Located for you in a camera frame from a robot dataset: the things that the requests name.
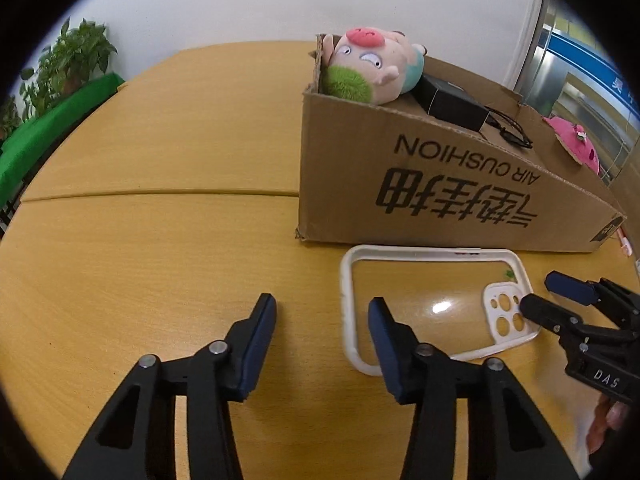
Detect small potted green plant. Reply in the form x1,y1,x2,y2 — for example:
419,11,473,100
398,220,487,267
0,95,23,142

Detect large potted green plant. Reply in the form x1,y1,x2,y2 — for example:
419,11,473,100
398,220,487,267
20,17,118,116

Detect pig plush toy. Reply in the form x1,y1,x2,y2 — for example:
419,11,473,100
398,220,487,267
320,27,428,106

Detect black sunglasses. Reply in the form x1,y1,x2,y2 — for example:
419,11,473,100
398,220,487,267
482,105,535,150

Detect clear white phone case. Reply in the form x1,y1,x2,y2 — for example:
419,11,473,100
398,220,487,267
340,245,543,377

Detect glass door with blue banner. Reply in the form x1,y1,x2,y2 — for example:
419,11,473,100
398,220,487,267
520,0,640,186

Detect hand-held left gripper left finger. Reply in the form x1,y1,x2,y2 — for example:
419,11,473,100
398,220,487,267
62,292,278,480

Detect person's right hand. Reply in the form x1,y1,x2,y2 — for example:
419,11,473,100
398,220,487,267
585,395,631,456

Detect black rectangular box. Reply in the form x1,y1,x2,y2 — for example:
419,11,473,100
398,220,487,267
412,74,493,133

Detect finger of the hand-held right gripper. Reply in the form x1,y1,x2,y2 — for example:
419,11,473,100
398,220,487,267
520,293,601,347
545,270,640,330

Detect brown cardboard box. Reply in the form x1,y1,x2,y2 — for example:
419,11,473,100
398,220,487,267
294,34,628,255

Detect wooden desk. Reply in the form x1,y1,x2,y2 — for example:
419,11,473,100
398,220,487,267
0,40,640,480

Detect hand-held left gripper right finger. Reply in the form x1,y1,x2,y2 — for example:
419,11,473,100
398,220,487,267
367,297,581,480

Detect pink bear plush toy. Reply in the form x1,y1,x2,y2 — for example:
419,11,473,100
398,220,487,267
542,115,603,176

